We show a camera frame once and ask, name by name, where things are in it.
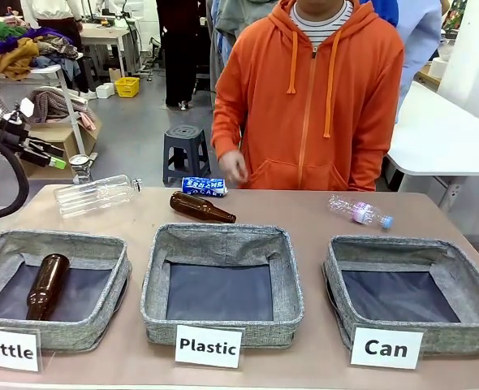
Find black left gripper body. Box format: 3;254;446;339
0;116;34;154

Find large clear plastic bottle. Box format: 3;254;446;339
53;174;144;219

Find brown glass bottle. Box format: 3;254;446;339
169;191;237;224
25;253;71;322

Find printed aluminium drink can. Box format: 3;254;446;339
181;176;228;199

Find small pink-label plastic bottle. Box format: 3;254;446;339
327;193;395;230

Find grey fabric bottle basket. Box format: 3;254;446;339
0;229;133;353

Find grey fabric plastic basket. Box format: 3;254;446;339
140;222;305;349

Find grey fabric can basket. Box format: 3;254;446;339
322;235;479;357

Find white Can label card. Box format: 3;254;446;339
349;327;425;371

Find person's right hand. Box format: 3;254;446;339
218;149;249;185

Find large cardboard box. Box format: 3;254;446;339
19;119;103;180

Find round metal gauge clamp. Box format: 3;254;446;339
68;154;97;184

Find plaid cloth heap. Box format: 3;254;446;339
27;86;98;124

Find white clothes table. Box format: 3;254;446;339
0;63;89;156

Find colourful clothes pile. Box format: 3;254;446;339
0;15;83;81

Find yellow plastic crate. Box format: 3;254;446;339
114;76;140;98

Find bystander in white top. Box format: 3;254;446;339
19;0;98;101

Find white background work table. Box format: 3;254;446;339
79;22;132;79

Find grey plastic stool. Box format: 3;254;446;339
162;124;212;188

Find bystander in black clothes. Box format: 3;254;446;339
156;0;215;111

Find white Bottle label card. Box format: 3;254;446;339
0;326;42;373

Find grey hanging coat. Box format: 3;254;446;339
208;0;282;82

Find white Plastic label card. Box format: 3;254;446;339
175;323;244;370

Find person in orange hoodie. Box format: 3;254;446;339
210;0;405;193

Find bystander in light blue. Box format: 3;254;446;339
360;0;444;124

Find white paper roll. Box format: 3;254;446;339
430;56;452;80

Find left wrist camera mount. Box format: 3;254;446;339
2;97;36;124

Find black corrugated cable hose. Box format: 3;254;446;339
0;140;31;221

